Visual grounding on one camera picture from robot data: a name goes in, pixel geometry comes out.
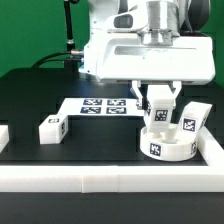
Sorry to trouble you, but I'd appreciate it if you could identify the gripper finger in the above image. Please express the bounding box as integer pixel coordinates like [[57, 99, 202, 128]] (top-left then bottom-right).
[[169, 81, 182, 106], [131, 80, 147, 110]]

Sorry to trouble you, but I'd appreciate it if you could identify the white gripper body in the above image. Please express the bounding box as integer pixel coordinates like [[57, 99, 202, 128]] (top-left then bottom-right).
[[94, 13, 215, 84]]

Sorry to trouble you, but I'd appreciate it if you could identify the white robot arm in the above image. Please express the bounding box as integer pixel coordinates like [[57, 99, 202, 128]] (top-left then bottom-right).
[[80, 0, 215, 109]]

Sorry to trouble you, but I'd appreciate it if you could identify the white marker sheet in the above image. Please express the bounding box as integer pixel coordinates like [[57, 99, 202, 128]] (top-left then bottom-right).
[[58, 98, 144, 117]]

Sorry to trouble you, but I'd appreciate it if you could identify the black cable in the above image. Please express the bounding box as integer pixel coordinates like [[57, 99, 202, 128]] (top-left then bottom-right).
[[31, 49, 84, 69]]

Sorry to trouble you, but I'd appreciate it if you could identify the white frame wall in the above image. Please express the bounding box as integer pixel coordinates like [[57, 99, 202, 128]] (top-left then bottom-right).
[[0, 128, 224, 193]]

